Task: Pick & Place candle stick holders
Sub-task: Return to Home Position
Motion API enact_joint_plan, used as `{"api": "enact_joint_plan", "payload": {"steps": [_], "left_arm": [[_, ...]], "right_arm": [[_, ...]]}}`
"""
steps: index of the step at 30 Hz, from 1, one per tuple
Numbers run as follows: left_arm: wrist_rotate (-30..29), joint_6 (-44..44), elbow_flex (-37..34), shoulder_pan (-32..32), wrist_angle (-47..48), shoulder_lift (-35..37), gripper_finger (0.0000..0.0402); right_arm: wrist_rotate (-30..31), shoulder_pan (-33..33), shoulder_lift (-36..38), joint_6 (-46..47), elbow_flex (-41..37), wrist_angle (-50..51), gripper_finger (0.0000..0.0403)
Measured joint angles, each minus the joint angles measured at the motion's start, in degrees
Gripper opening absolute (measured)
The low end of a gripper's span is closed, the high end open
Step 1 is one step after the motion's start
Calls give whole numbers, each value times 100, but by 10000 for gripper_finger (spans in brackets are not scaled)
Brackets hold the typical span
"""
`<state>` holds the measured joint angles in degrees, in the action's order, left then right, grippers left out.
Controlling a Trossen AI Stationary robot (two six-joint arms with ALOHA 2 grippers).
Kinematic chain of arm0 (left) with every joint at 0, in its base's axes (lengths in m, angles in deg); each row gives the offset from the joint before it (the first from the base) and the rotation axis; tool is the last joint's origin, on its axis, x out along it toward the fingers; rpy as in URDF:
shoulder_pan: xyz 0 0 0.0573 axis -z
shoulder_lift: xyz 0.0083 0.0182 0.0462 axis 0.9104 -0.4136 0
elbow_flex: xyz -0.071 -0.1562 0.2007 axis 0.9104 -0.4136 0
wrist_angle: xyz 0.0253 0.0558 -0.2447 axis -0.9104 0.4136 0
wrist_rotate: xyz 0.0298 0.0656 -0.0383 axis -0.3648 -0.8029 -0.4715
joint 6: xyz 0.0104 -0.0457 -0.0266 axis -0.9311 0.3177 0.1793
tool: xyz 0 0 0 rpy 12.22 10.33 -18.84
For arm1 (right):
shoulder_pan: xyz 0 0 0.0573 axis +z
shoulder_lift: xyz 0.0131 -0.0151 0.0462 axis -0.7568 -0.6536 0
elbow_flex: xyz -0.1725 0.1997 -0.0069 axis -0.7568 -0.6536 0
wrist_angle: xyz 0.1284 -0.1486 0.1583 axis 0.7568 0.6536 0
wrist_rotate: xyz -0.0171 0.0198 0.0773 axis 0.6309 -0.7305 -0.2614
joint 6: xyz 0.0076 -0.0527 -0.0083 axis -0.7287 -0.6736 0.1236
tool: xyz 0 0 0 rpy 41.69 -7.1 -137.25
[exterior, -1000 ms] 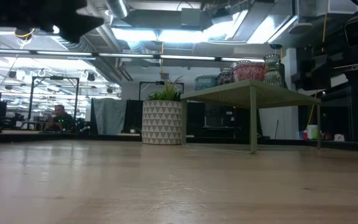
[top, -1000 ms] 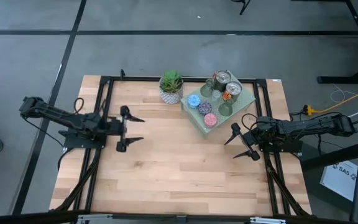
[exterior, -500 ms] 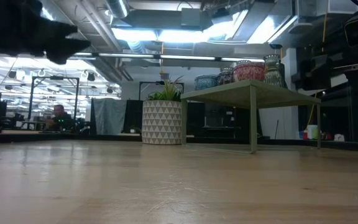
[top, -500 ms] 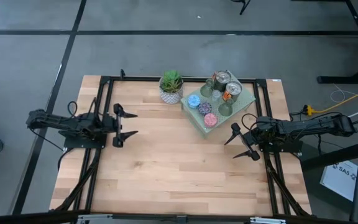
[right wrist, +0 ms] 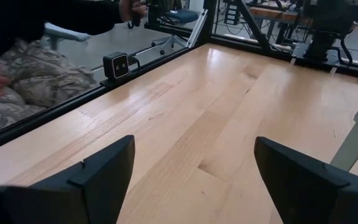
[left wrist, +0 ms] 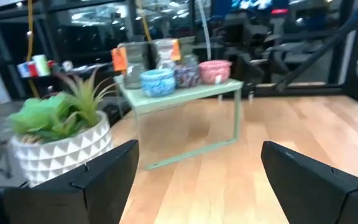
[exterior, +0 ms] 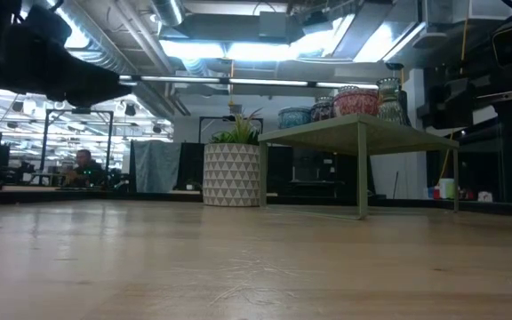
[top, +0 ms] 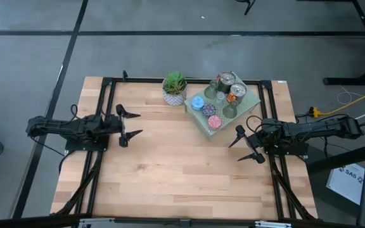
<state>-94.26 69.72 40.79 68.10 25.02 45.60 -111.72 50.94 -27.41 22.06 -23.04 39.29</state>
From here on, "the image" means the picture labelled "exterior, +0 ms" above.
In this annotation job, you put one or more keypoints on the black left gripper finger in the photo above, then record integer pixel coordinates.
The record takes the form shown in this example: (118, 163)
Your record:
(87, 86)

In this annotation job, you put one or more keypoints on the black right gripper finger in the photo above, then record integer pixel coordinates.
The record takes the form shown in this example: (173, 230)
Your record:
(449, 104)

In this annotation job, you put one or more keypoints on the pink patterned candle tin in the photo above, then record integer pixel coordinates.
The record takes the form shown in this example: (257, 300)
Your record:
(356, 103)

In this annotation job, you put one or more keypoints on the dark floral candle tin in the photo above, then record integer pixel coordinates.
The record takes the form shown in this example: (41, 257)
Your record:
(322, 113)

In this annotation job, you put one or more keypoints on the blue patterned candle tin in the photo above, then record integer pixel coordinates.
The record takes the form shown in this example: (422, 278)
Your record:
(294, 117)

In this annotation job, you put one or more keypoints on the green perforated metal shelf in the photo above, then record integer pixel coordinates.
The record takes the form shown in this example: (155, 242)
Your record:
(371, 133)

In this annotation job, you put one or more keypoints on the pale green container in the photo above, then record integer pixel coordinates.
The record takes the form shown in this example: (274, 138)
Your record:
(446, 188)

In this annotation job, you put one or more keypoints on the person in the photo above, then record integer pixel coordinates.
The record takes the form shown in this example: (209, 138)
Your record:
(85, 171)

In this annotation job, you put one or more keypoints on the small white object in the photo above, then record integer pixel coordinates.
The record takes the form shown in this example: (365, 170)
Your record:
(485, 197)

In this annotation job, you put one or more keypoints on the small red container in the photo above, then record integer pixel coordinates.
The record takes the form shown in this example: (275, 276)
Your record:
(436, 193)

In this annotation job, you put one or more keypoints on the grey cloth cover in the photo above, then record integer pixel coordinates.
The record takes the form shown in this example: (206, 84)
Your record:
(156, 164)

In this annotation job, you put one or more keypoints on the succulent in white patterned pot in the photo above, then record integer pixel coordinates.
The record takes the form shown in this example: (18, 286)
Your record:
(231, 178)

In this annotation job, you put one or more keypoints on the long LED light bar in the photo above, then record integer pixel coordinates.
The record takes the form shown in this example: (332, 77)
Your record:
(265, 82)

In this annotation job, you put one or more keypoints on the black aluminium table frame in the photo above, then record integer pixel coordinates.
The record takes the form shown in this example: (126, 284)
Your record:
(496, 208)

